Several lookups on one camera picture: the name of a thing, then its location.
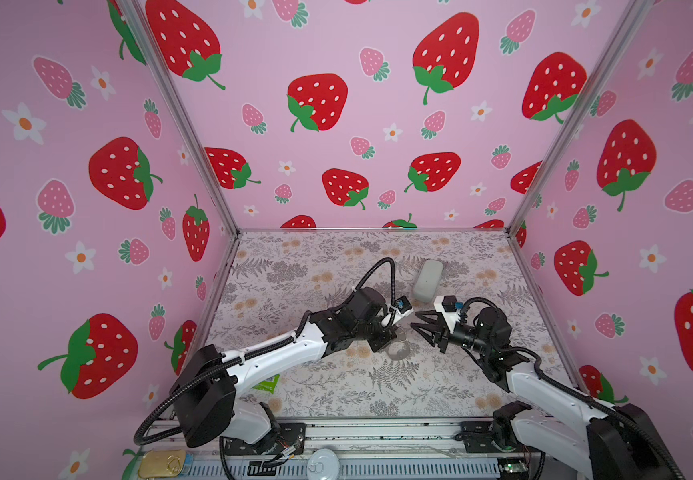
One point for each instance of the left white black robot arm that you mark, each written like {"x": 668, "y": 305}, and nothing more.
{"x": 204, "y": 403}

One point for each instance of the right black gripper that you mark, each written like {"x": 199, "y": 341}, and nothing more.
{"x": 440, "y": 336}

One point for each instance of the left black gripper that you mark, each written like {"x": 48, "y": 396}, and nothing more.
{"x": 385, "y": 337}

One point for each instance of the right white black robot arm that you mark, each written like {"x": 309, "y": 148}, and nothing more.
{"x": 596, "y": 438}

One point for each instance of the white round device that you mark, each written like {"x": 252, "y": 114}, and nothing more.
{"x": 323, "y": 465}

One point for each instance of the gold tin can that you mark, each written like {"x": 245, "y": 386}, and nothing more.
{"x": 162, "y": 464}

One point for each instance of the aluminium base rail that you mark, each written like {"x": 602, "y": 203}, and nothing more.
{"x": 375, "y": 448}

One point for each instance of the green snack packet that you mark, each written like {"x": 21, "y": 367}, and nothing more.
{"x": 268, "y": 385}

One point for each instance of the pale green glasses case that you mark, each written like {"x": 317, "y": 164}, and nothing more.
{"x": 428, "y": 280}

